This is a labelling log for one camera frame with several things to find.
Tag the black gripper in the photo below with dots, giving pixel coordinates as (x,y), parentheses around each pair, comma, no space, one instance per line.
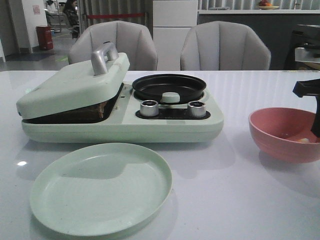
(310,88)

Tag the breakfast maker hinged lid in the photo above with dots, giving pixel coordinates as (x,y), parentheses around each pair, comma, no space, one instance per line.
(74,86)

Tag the bread slice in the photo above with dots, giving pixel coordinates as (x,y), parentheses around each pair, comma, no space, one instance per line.
(95,111)

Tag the mint green breakfast maker base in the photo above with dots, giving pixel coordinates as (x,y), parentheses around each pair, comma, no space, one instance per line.
(126,124)

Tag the pink bowl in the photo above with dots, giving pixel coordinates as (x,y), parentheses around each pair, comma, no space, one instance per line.
(277,131)

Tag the dark appliance at right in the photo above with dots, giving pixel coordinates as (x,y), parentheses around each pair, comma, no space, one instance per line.
(304,48)

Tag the grey counter with white top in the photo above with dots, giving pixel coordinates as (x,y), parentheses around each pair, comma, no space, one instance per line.
(274,27)

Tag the right silver control knob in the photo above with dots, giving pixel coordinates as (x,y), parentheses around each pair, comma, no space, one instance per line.
(196,109)

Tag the silver control knob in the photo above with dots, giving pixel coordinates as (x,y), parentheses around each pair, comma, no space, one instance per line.
(149,108)
(196,109)

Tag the right grey upholstered chair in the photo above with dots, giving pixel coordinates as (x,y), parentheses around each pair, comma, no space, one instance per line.
(224,46)

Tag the grey upholstered chair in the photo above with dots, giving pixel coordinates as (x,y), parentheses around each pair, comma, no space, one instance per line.
(224,46)
(131,38)

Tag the fruit plate on counter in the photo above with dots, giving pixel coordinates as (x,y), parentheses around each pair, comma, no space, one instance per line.
(266,5)

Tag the left silver control knob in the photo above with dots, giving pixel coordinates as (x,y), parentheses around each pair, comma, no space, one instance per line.
(149,108)

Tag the black round frying pan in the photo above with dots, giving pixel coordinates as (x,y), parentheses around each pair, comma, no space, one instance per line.
(169,88)

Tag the white cabinet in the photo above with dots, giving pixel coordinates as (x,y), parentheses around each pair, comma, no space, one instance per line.
(172,20)

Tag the left grey upholstered chair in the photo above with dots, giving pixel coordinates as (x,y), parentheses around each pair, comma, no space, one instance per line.
(131,38)

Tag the mint green round plate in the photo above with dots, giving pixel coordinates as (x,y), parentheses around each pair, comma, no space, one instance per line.
(101,190)

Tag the person in background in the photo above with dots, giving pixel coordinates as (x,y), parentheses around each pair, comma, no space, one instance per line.
(70,11)

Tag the red trash bin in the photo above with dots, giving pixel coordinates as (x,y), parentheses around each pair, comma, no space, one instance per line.
(44,37)

